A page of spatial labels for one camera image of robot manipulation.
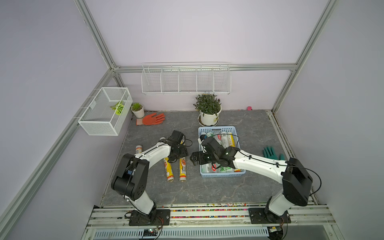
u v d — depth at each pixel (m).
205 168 0.85
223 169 0.85
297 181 0.44
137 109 1.12
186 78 0.99
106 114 0.82
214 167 0.69
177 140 0.75
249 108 1.24
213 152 0.62
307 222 0.72
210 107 1.00
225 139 0.99
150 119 1.16
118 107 0.82
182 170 0.86
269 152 0.96
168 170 0.86
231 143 0.98
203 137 0.75
